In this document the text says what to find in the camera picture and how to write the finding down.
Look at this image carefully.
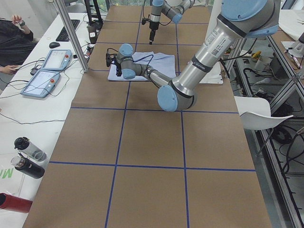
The red water bottle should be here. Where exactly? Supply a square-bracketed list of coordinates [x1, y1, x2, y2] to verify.
[0, 193, 33, 213]

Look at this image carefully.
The blue striped button-up shirt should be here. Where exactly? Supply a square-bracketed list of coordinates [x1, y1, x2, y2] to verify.
[107, 51, 176, 82]

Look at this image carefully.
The teach pendant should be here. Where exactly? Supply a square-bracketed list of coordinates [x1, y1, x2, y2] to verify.
[40, 49, 73, 72]
[20, 70, 60, 98]

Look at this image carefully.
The clear bottle with black lid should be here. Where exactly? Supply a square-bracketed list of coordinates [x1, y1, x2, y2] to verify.
[14, 137, 47, 162]

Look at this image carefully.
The black keyboard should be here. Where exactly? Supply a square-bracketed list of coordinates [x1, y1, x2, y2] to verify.
[55, 19, 81, 42]

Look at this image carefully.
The aluminium frame post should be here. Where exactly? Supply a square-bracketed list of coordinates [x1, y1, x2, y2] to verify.
[54, 0, 88, 73]

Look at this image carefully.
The white chair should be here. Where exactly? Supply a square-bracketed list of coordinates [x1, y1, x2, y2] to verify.
[234, 96, 295, 157]

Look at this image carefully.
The seated person in black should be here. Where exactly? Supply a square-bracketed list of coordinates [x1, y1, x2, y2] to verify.
[0, 18, 35, 67]

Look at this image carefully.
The person's lower hand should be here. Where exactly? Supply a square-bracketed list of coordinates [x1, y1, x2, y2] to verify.
[0, 65, 19, 75]

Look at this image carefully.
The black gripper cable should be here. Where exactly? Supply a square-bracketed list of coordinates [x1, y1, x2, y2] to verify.
[106, 47, 155, 69]

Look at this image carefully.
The person's raised hand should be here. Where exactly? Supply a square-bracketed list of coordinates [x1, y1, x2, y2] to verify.
[11, 15, 25, 27]

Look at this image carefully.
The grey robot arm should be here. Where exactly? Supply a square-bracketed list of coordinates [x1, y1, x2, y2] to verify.
[106, 0, 280, 112]
[142, 0, 195, 45]

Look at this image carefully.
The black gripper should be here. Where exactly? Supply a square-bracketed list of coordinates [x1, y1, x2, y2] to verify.
[142, 18, 159, 45]
[105, 53, 122, 74]

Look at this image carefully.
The black computer mouse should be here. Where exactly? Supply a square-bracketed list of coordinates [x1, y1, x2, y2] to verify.
[49, 42, 60, 49]

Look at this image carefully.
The upper teach pendant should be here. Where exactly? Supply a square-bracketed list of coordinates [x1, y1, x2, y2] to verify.
[40, 49, 73, 72]

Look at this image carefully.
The black water bottle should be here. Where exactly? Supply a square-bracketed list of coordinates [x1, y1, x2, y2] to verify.
[11, 155, 45, 179]

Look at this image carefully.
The lower teach pendant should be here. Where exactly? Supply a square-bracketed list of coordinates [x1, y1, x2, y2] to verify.
[20, 70, 60, 98]

